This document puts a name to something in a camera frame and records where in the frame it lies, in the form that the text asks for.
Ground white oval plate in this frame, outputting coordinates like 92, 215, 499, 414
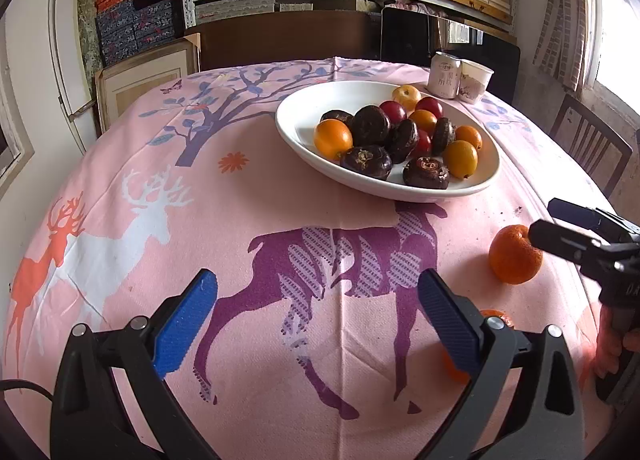
275, 81, 502, 203

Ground black flat panel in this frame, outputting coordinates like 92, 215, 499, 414
381, 7, 521, 101

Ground white plastic cup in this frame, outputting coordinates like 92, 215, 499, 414
457, 60, 495, 105

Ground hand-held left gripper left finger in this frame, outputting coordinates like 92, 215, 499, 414
50, 267, 221, 460

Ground framed picture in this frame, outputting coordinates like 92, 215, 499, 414
95, 32, 201, 133

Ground mandarin orange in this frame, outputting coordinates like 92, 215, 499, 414
488, 224, 544, 285
442, 309, 516, 385

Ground white drink can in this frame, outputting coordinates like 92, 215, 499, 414
427, 51, 462, 100

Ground window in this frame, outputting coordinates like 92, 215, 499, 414
585, 0, 640, 96

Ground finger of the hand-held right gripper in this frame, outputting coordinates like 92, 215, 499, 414
547, 197, 640, 243
529, 220, 606, 268

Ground pink deer print tablecloth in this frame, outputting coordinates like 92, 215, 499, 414
0, 57, 621, 460

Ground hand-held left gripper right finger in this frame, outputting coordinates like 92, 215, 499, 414
417, 267, 586, 460

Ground black cable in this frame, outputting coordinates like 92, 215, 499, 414
0, 379, 53, 403

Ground white door panel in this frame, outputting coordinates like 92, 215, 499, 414
47, 0, 101, 156

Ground patterned curtain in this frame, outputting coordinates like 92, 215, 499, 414
532, 0, 601, 91

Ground dark wooden chair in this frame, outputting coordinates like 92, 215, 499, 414
550, 92, 633, 196

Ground person's right hand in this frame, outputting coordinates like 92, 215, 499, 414
592, 309, 624, 382

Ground brown wooden board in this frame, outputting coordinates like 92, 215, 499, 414
187, 12, 383, 72

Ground stack of patterned blue boxes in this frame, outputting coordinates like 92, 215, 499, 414
95, 0, 183, 66

